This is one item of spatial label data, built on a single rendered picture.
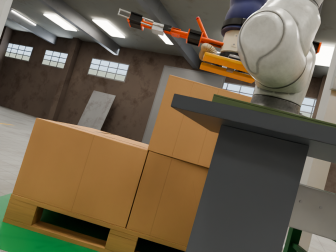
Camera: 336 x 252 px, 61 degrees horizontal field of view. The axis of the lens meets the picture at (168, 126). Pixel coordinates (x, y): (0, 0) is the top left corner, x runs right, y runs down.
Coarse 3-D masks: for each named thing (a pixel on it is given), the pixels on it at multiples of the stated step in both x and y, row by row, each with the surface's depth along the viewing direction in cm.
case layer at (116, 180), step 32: (64, 128) 145; (32, 160) 144; (64, 160) 144; (96, 160) 144; (128, 160) 143; (160, 160) 143; (32, 192) 143; (64, 192) 143; (96, 192) 143; (128, 192) 142; (160, 192) 142; (192, 192) 142; (128, 224) 141; (160, 224) 141; (192, 224) 141
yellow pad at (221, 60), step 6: (204, 54) 151; (210, 54) 151; (216, 54) 152; (222, 54) 155; (204, 60) 160; (210, 60) 157; (216, 60) 154; (222, 60) 152; (228, 60) 151; (234, 60) 151; (228, 66) 159; (234, 66) 156; (240, 66) 153
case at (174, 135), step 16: (176, 80) 145; (192, 96) 144; (208, 96) 144; (240, 96) 143; (160, 112) 144; (176, 112) 144; (160, 128) 144; (176, 128) 143; (192, 128) 143; (160, 144) 143; (176, 144) 143; (192, 144) 142; (208, 144) 142; (192, 160) 142; (208, 160) 141
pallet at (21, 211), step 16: (16, 208) 143; (32, 208) 143; (48, 208) 142; (16, 224) 142; (32, 224) 144; (48, 224) 150; (112, 224) 141; (64, 240) 141; (80, 240) 142; (96, 240) 147; (112, 240) 141; (128, 240) 141; (160, 240) 140
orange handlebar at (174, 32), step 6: (144, 24) 165; (150, 24) 164; (174, 30) 164; (180, 30) 164; (174, 36) 169; (180, 36) 168; (204, 42) 167; (210, 42) 164; (216, 42) 163; (222, 42) 163
